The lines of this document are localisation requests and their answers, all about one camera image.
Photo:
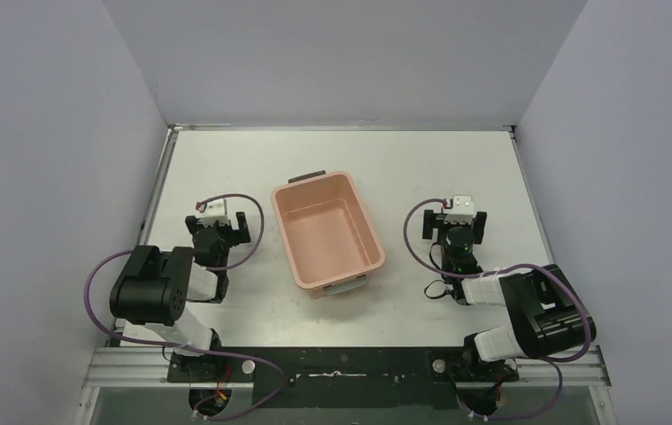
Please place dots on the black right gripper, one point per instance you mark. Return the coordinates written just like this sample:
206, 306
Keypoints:
431, 220

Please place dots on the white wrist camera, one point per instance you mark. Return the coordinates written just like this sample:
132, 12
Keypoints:
213, 212
459, 210

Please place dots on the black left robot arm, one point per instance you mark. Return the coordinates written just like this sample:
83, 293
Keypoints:
155, 286

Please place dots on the pink plastic bin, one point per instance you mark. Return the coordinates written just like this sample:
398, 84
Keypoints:
327, 233

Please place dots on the aluminium mounting rail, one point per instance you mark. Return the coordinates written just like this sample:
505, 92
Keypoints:
141, 367

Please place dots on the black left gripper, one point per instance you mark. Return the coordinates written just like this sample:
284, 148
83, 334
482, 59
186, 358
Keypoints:
239, 228

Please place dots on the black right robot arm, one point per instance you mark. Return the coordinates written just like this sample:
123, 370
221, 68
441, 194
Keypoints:
546, 316

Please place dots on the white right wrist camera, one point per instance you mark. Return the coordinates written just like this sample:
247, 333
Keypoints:
459, 210

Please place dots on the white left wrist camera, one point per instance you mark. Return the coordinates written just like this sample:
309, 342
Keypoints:
213, 212

